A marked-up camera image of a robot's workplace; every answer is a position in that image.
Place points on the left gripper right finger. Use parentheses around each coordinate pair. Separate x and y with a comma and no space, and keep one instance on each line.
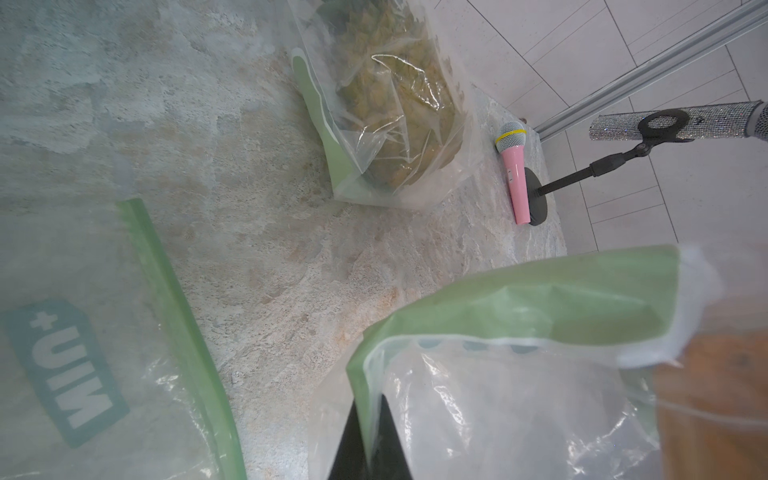
(389,461)

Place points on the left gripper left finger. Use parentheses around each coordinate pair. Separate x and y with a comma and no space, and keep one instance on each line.
(350,460)

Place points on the clear zip-top bag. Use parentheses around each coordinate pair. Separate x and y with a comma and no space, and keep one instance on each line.
(104,371)
(542,370)
(308,42)

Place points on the pineapple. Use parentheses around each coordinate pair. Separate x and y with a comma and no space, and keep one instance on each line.
(711,401)
(395,91)

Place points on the pink toy microphone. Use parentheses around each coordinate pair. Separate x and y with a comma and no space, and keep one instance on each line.
(510,144)

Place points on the black microphone stand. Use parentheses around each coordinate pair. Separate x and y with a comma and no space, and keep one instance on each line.
(600,165)

